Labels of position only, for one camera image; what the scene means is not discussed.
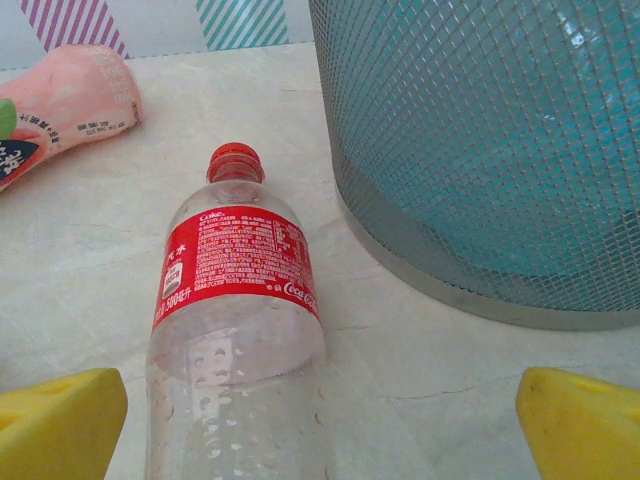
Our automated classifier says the pink peach drink bottle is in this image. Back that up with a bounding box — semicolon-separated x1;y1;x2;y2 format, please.
0;43;145;194

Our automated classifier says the grey mesh waste bin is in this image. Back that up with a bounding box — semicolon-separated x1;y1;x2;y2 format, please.
307;0;640;332

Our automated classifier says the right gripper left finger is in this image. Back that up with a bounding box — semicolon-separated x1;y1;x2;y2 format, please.
0;368;129;480

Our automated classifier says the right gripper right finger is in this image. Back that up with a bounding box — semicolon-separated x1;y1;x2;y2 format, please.
515;366;640;480

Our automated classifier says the light blue bin liner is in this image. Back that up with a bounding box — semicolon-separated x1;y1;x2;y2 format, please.
312;0;640;306

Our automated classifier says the clear red label cola bottle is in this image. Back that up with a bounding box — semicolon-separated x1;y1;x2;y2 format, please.
143;141;337;480

